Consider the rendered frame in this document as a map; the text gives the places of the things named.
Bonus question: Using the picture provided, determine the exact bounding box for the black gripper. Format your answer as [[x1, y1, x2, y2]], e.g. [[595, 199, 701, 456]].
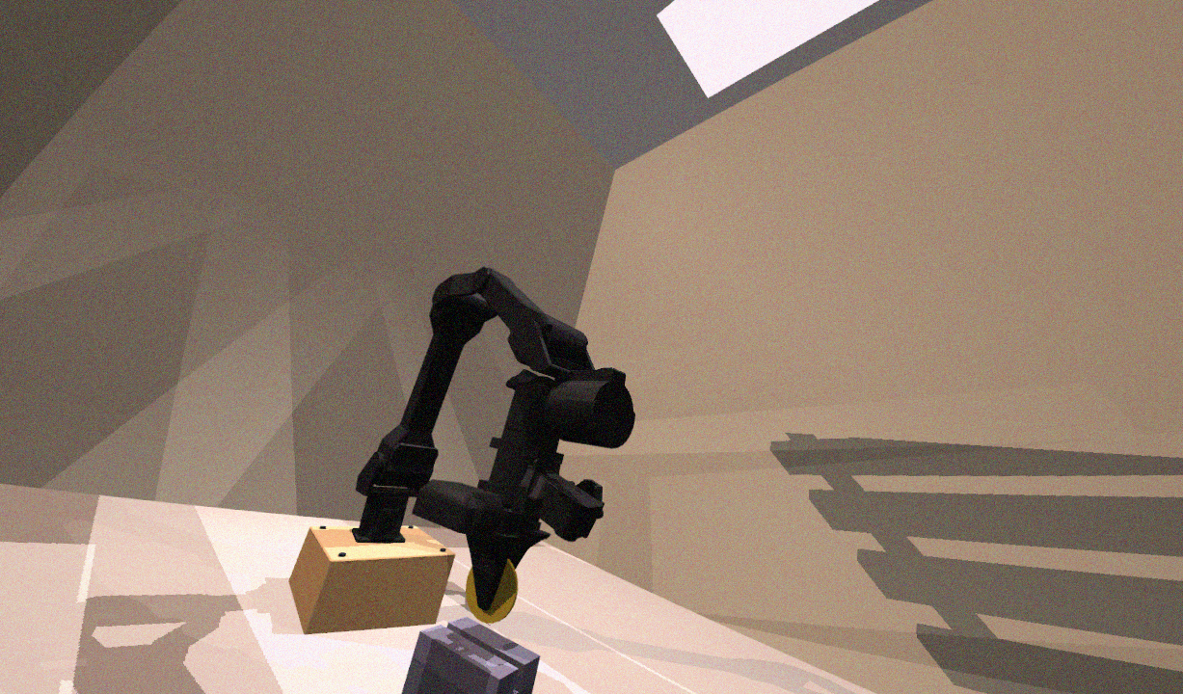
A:
[[412, 429, 564, 611]]

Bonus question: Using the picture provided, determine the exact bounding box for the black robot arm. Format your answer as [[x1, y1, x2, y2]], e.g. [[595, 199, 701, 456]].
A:
[[353, 266, 635, 544]]

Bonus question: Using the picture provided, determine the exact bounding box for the gold coin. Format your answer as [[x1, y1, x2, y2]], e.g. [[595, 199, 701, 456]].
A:
[[466, 559, 519, 624]]

